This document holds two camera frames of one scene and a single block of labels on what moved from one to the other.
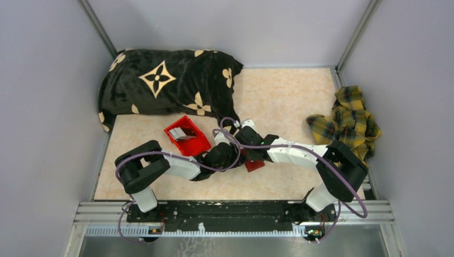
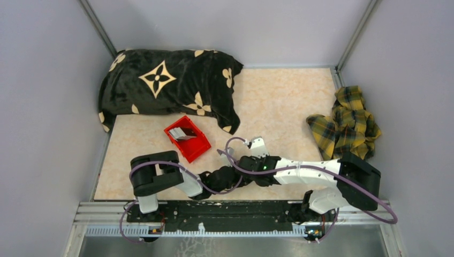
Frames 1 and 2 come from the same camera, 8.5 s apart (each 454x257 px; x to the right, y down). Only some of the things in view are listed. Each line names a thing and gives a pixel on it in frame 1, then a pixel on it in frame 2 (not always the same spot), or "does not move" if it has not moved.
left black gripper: (234, 155) to (244, 181)
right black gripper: (249, 156) to (259, 158)
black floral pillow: (158, 81) does not move
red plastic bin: (191, 145) does not move
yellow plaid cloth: (350, 124) does not move
